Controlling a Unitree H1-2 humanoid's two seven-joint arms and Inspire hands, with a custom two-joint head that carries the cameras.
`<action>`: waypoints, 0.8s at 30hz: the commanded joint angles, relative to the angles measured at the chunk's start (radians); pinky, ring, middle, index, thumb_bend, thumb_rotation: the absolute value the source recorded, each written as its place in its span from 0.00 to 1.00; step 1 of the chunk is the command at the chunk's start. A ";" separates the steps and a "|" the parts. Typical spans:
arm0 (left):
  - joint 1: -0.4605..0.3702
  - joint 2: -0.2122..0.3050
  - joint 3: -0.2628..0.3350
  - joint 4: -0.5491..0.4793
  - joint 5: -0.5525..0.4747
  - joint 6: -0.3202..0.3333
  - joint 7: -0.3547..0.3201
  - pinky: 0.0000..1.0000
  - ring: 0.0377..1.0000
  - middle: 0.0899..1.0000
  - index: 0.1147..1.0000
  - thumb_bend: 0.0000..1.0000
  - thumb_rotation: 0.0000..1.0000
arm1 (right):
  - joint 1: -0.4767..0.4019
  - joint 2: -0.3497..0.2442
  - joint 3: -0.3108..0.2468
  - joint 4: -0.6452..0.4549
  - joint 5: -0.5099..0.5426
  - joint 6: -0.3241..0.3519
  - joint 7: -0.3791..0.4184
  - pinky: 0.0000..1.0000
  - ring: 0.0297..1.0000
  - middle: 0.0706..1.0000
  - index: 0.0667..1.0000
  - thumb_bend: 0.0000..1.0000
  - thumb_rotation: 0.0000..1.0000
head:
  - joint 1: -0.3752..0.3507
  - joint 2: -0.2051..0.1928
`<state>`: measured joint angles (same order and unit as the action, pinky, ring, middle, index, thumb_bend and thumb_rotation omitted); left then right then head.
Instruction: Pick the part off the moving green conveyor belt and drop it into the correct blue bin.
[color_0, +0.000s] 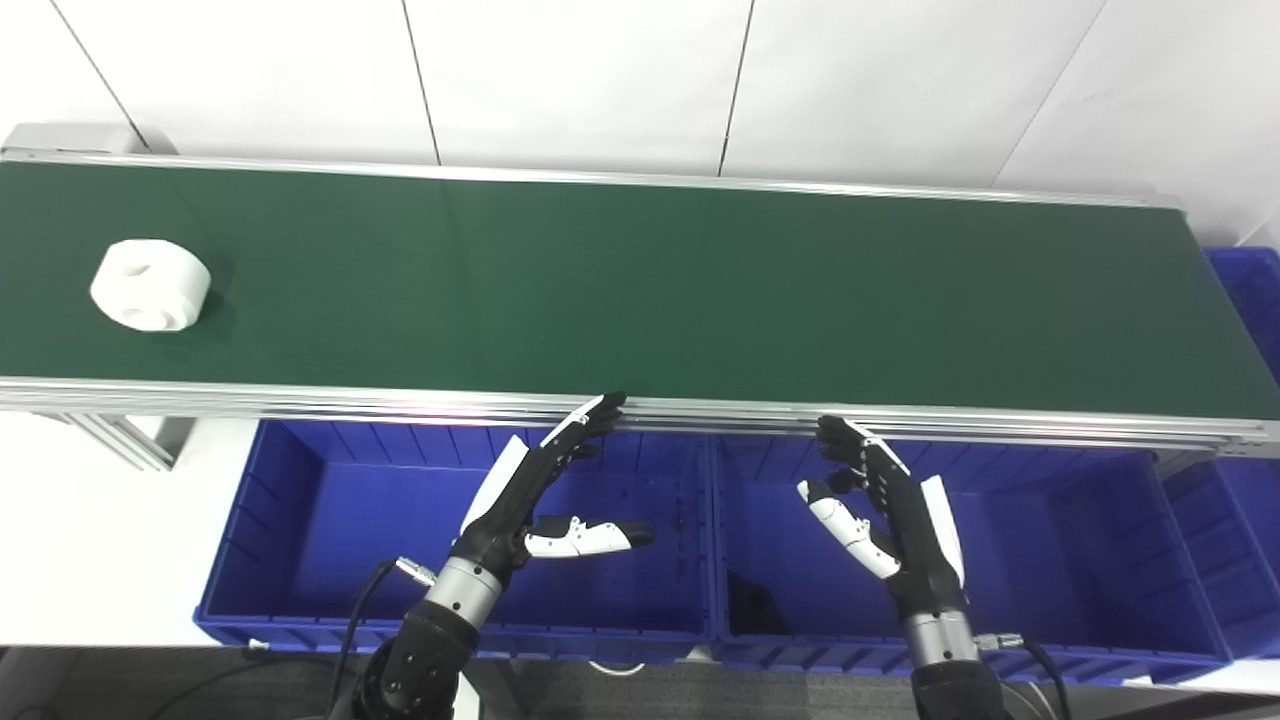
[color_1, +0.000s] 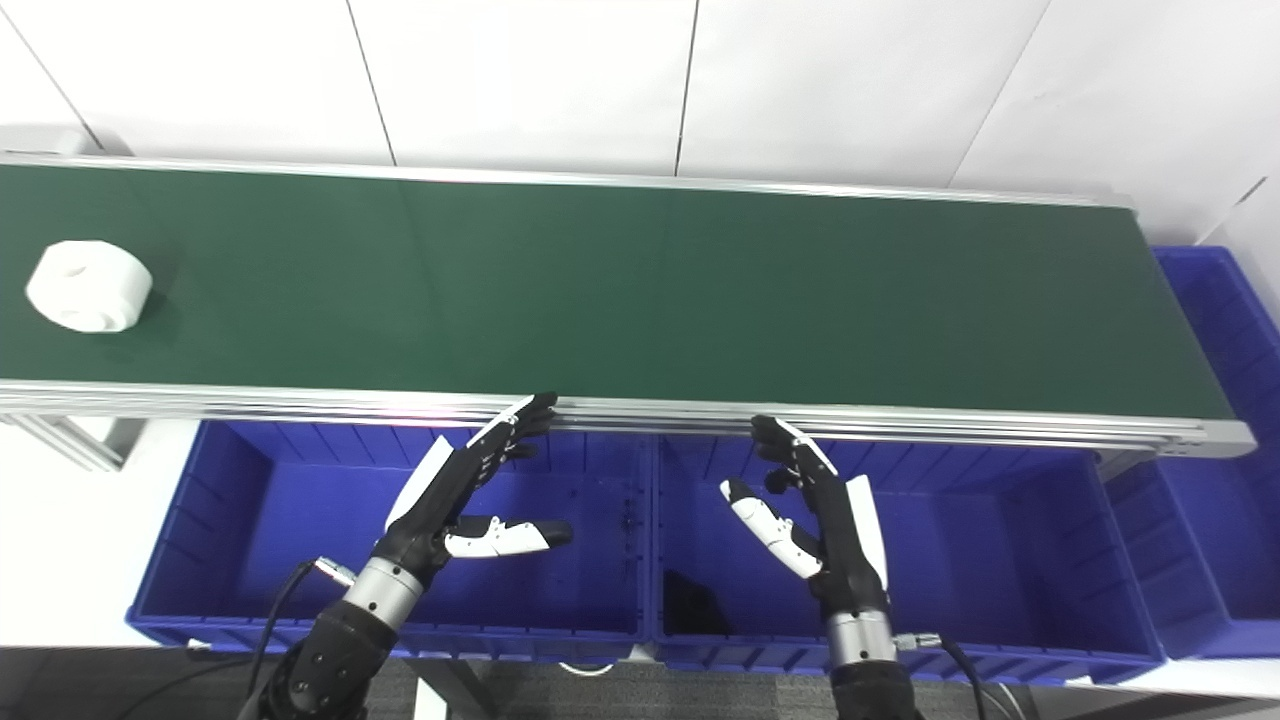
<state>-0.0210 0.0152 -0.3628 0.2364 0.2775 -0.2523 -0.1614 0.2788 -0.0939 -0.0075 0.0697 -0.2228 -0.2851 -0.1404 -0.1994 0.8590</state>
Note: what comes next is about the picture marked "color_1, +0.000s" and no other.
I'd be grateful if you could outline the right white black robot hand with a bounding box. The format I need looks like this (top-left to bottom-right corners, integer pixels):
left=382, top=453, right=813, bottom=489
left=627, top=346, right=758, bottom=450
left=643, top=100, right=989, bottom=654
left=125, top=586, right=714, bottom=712
left=719, top=415, right=893, bottom=621

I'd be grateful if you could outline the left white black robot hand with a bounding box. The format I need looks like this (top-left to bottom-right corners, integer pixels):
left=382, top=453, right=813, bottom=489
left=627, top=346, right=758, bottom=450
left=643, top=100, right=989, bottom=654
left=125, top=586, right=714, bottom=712
left=372, top=392, right=576, bottom=589

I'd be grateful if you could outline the white cylindrical plastic part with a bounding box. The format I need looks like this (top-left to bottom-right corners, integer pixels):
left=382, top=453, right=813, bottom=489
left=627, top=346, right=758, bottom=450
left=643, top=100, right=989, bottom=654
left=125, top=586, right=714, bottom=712
left=25, top=240, right=155, bottom=334

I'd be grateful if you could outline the blue plastic bin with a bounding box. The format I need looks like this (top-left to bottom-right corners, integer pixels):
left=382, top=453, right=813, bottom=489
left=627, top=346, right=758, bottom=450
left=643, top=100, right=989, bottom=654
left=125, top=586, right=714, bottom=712
left=1104, top=245, right=1280, bottom=662
left=648, top=434, right=1168, bottom=687
left=125, top=419, right=658, bottom=667

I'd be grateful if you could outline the green conveyor belt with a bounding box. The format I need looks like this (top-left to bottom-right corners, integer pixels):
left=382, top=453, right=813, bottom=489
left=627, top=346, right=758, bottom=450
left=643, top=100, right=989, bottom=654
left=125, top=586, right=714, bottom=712
left=0, top=164, right=1237, bottom=422
left=0, top=152, right=1258, bottom=462

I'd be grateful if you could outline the aluminium conveyor leg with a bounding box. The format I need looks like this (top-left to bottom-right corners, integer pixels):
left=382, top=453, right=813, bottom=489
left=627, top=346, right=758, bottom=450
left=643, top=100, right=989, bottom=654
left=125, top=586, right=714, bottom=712
left=0, top=412, right=147, bottom=473

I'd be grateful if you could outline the grey conveyor end housing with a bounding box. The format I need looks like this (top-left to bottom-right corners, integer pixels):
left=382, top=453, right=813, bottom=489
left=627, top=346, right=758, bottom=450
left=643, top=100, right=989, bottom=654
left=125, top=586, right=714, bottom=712
left=0, top=124, right=104, bottom=158

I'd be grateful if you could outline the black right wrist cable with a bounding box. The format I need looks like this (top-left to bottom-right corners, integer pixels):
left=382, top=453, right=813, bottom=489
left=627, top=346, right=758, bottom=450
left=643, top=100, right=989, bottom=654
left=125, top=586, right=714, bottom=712
left=893, top=630, right=1003, bottom=720

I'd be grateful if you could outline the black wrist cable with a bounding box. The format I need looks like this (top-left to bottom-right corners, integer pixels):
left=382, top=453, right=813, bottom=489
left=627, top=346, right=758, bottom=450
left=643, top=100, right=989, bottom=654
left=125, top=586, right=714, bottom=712
left=893, top=630, right=1003, bottom=720
left=235, top=556, right=359, bottom=720

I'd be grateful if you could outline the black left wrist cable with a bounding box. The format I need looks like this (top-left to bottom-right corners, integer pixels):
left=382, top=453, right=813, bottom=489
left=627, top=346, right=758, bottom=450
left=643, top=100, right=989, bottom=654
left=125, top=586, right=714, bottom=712
left=235, top=556, right=359, bottom=720

